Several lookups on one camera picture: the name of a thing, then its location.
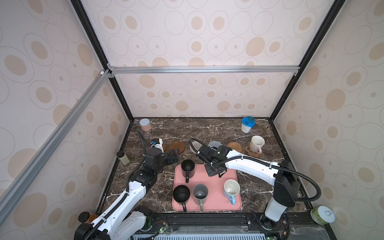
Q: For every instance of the grey mug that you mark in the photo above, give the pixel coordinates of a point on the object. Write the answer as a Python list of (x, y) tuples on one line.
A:
[(200, 195)]

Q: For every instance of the green can white lid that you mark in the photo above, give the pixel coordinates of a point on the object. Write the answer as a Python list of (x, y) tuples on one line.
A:
[(323, 215)]

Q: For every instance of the blue woven coaster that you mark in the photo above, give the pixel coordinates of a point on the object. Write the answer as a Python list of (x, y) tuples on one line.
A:
[(214, 144)]

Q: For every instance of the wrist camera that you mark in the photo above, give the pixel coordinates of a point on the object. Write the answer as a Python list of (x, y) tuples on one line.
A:
[(157, 143), (212, 155)]

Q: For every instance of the amber jar black lid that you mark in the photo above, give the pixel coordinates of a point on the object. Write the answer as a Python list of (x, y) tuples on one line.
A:
[(86, 217)]

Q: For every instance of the pink jar grey lid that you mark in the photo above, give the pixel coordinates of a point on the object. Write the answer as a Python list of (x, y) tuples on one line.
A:
[(145, 125)]

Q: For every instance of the blue handled white mug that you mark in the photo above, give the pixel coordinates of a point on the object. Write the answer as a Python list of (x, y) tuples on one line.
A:
[(231, 190)]

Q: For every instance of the multicolour woven coaster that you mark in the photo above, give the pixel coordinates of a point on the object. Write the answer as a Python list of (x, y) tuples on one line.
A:
[(195, 146)]

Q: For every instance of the cork paw coaster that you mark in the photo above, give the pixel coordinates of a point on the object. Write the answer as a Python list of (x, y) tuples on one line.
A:
[(252, 154)]

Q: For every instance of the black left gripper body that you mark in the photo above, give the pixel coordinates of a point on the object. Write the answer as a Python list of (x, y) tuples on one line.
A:
[(167, 159)]

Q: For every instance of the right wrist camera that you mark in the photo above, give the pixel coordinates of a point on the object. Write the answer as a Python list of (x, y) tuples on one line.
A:
[(212, 155)]

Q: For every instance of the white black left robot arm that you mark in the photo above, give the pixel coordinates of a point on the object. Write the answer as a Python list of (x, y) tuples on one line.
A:
[(119, 221)]

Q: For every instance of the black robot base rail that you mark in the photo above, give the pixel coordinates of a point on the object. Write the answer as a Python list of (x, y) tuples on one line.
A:
[(231, 226)]

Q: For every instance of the rattan woven coaster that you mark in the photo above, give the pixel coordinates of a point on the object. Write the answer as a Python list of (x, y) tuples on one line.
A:
[(235, 146)]

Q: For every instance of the silver aluminium frame bar rear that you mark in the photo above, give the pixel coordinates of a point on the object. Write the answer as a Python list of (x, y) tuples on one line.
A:
[(205, 69)]

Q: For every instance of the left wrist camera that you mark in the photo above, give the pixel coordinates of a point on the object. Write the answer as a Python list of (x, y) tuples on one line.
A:
[(157, 143)]

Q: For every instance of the white cup blue lid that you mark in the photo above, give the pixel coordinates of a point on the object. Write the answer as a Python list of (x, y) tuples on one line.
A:
[(247, 124)]

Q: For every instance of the small bottle black cap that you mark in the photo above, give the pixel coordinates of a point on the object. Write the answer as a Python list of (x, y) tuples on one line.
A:
[(123, 157)]

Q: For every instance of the silver aluminium frame bar left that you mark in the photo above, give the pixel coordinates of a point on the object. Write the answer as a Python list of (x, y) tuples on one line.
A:
[(38, 161)]

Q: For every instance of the black mug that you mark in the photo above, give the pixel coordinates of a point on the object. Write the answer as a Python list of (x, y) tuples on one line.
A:
[(181, 195), (188, 169)]

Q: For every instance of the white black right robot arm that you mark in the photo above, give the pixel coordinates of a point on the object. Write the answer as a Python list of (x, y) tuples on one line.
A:
[(282, 176)]

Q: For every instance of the silver aluminium frame bar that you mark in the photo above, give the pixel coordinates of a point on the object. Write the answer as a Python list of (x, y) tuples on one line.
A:
[(38, 161), (205, 69)]

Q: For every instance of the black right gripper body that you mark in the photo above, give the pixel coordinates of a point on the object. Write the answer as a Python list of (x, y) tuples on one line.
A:
[(215, 168)]

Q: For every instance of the brown wooden coaster front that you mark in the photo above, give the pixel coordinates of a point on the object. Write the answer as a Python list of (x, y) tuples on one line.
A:
[(177, 145)]

